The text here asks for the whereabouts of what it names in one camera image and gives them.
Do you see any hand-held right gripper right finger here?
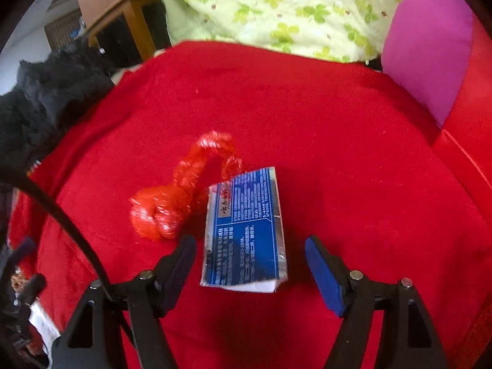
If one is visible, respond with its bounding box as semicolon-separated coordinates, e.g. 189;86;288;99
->
304;234;448;369

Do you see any red paper bag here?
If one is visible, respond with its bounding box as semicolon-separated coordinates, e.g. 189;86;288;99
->
432;13;492;247

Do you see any green clover print quilt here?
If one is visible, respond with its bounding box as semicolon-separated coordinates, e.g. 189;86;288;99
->
148;0;412;64

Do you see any black fluffy cloth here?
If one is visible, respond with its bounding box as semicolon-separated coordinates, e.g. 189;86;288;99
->
0;38;116;170

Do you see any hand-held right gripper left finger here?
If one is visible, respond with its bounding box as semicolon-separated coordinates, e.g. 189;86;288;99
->
52;234;197;369

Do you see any blue printed carton box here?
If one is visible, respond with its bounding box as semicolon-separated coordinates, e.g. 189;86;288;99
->
200;166;290;293

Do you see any black cable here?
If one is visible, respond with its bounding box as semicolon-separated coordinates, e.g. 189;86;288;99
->
0;172;137;348

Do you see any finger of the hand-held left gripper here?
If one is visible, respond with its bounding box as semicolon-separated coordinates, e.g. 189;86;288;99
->
0;236;37;275
13;273;47;307

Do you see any wooden furniture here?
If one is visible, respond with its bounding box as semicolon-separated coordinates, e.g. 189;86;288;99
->
73;0;166;64

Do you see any red blanket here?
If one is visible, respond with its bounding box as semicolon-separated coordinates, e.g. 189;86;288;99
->
8;40;492;369

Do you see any pink pillow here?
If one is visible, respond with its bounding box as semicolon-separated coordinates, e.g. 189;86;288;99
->
380;0;474;128

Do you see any knotted red plastic bag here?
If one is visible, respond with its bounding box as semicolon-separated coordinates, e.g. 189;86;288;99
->
129;131;244;243

